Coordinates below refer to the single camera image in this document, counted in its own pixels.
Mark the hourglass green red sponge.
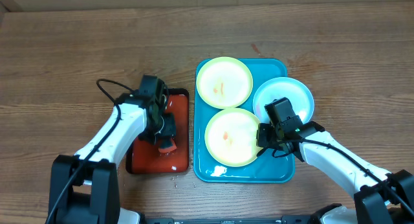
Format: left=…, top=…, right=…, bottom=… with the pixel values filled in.
left=158, top=139, right=177, bottom=153

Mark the yellow plate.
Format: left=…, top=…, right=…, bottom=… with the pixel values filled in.
left=196, top=56, right=253, bottom=109
left=204, top=108, right=261, bottom=167

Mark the light blue plate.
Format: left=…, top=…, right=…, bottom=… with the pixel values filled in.
left=252, top=77, right=314, bottom=123

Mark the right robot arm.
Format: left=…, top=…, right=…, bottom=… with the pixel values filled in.
left=256, top=98, right=413, bottom=223

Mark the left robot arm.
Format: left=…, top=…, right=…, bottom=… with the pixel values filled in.
left=45, top=75, right=177, bottom=224

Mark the red black small tray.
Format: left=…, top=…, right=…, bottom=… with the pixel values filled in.
left=125, top=88, right=189, bottom=174

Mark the teal plastic tray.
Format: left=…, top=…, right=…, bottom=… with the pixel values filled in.
left=193, top=58, right=295, bottom=183

